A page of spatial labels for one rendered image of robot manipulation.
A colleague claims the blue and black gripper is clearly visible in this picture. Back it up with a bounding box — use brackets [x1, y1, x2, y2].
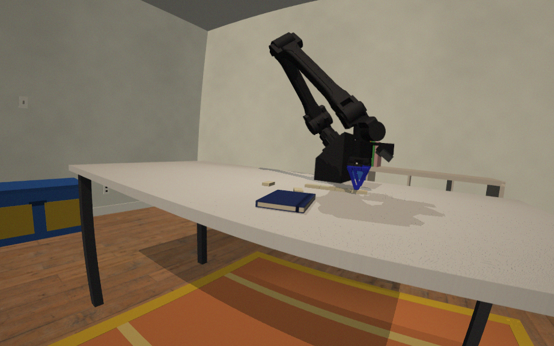
[347, 140, 371, 190]

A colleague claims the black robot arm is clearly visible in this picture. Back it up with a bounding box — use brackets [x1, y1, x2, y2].
[269, 32, 394, 162]

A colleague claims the dark blue notebook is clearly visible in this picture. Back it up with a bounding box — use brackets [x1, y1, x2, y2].
[255, 190, 315, 213]

